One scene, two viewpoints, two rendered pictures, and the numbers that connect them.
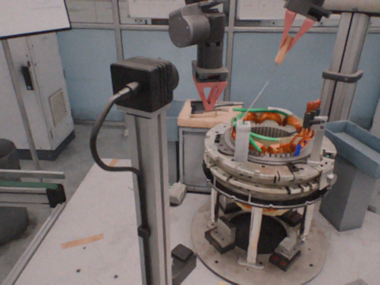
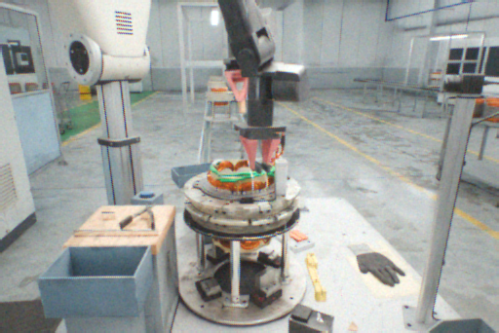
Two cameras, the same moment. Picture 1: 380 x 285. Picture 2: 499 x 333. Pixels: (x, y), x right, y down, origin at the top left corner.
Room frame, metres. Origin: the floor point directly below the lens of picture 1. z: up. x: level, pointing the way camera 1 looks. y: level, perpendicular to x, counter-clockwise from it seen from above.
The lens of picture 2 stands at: (0.85, 0.68, 1.42)
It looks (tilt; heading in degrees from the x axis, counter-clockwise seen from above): 18 degrees down; 261
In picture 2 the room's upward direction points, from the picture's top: straight up
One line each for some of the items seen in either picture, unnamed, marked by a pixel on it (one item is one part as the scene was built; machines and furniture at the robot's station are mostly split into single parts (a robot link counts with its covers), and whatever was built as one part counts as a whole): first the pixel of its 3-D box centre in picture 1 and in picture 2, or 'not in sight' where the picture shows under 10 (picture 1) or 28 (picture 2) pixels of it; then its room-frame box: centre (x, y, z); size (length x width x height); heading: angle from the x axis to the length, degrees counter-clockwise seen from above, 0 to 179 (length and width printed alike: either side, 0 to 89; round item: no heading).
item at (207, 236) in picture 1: (219, 239); (265, 294); (0.68, -0.07, 0.81); 0.08 x 0.05 x 0.02; 34
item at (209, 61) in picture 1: (210, 57); (259, 116); (0.71, -0.03, 1.31); 0.10 x 0.07 x 0.07; 10
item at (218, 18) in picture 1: (209, 27); (263, 88); (0.70, -0.03, 1.37); 0.07 x 0.06 x 0.07; 140
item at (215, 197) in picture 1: (215, 193); (235, 270); (0.77, -0.06, 0.91); 0.02 x 0.02 x 0.21
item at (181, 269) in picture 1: (176, 264); (311, 323); (0.59, 0.05, 0.81); 0.10 x 0.06 x 0.06; 144
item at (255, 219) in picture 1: (254, 232); (286, 247); (0.61, -0.15, 0.91); 0.02 x 0.02 x 0.21
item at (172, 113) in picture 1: (168, 144); (107, 321); (1.04, 0.10, 0.92); 0.17 x 0.11 x 0.28; 172
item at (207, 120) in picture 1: (211, 113); (126, 227); (1.02, -0.05, 1.05); 0.20 x 0.19 x 0.02; 82
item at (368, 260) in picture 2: not in sight; (374, 261); (0.29, -0.20, 0.79); 0.24 x 0.13 x 0.02; 87
